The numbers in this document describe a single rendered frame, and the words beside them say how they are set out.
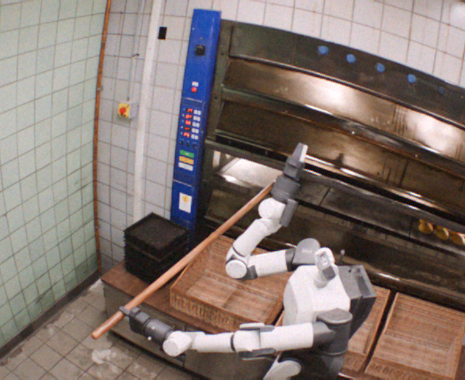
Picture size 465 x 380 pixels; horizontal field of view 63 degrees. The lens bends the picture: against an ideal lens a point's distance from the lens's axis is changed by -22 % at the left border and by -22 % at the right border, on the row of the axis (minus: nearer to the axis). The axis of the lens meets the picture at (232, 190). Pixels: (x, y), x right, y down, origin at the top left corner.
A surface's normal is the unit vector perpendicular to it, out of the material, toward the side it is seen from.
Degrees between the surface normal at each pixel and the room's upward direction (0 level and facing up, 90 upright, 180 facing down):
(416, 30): 90
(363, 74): 90
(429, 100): 90
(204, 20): 90
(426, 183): 70
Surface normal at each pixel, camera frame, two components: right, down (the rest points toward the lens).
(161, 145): -0.43, 0.37
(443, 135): -0.37, 0.04
